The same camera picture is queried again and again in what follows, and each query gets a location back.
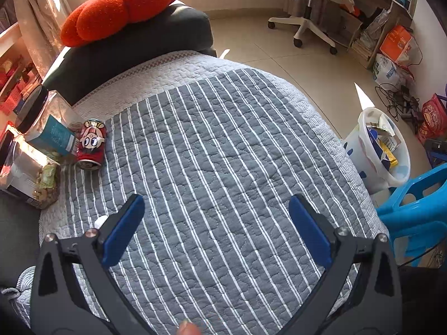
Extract row of orange storage boxes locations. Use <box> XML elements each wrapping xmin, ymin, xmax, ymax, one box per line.
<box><xmin>0</xmin><ymin>59</ymin><xmax>40</xmax><ymax>116</ymax></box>

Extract stack of books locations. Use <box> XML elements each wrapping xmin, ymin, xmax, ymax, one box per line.
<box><xmin>351</xmin><ymin>28</ymin><xmax>376</xmax><ymax>61</ymax></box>

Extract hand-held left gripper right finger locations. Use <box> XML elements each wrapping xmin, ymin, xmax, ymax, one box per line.
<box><xmin>289</xmin><ymin>193</ymin><xmax>404</xmax><ymax>335</ymax></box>

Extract white shelf unit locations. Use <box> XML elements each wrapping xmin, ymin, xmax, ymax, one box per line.
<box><xmin>0</xmin><ymin>21</ymin><xmax>26</xmax><ymax>88</ymax></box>

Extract person's left hand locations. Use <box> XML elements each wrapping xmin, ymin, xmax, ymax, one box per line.
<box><xmin>177</xmin><ymin>320</ymin><xmax>203</xmax><ymax>335</ymax></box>

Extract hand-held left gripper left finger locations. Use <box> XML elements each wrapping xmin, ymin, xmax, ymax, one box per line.
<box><xmin>30</xmin><ymin>193</ymin><xmax>154</xmax><ymax>335</ymax></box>

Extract white plastic bin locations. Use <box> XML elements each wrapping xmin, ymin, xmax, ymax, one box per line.
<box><xmin>343</xmin><ymin>107</ymin><xmax>411</xmax><ymax>195</ymax></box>

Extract orange pumpkin cushion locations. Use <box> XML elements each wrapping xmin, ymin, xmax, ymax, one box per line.
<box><xmin>60</xmin><ymin>0</ymin><xmax>183</xmax><ymax>48</ymax></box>

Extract plastic jar with nuts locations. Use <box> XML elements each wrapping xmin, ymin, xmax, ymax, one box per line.
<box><xmin>0</xmin><ymin>125</ymin><xmax>62</xmax><ymax>210</ymax></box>

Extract plastic jar with teal label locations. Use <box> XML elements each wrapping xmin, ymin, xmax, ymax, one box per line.
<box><xmin>15</xmin><ymin>85</ymin><xmax>85</xmax><ymax>158</ymax></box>

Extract black cables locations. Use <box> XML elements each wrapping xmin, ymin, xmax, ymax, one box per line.
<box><xmin>375</xmin><ymin>83</ymin><xmax>424</xmax><ymax>134</ymax></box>

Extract orange cardboard box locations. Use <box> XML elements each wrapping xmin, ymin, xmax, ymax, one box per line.
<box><xmin>380</xmin><ymin>25</ymin><xmax>415</xmax><ymax>65</ymax></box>

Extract red printed bag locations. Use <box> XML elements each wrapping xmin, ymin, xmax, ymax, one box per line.
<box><xmin>417</xmin><ymin>94</ymin><xmax>447</xmax><ymax>146</ymax></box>

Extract grey striped quilt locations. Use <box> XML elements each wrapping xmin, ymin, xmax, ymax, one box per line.
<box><xmin>0</xmin><ymin>49</ymin><xmax>390</xmax><ymax>335</ymax></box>

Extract white printed bag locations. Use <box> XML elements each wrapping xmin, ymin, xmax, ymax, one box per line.
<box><xmin>372</xmin><ymin>54</ymin><xmax>403</xmax><ymax>85</ymax></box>

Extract white office chair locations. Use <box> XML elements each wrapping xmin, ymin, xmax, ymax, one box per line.
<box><xmin>267</xmin><ymin>0</ymin><xmax>357</xmax><ymax>55</ymax></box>

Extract dark grey sofa cushion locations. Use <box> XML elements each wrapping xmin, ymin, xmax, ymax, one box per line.
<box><xmin>42</xmin><ymin>2</ymin><xmax>218</xmax><ymax>106</ymax></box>

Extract sheer curtain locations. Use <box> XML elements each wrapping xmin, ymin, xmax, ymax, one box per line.
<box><xmin>14</xmin><ymin>0</ymin><xmax>92</xmax><ymax>78</ymax></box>

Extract blue plastic stool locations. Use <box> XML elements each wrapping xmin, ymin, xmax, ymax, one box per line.
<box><xmin>375</xmin><ymin>163</ymin><xmax>447</xmax><ymax>259</ymax></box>

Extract small red cartoon can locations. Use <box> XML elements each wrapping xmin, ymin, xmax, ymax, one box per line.
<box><xmin>75</xmin><ymin>119</ymin><xmax>107</xmax><ymax>171</ymax></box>

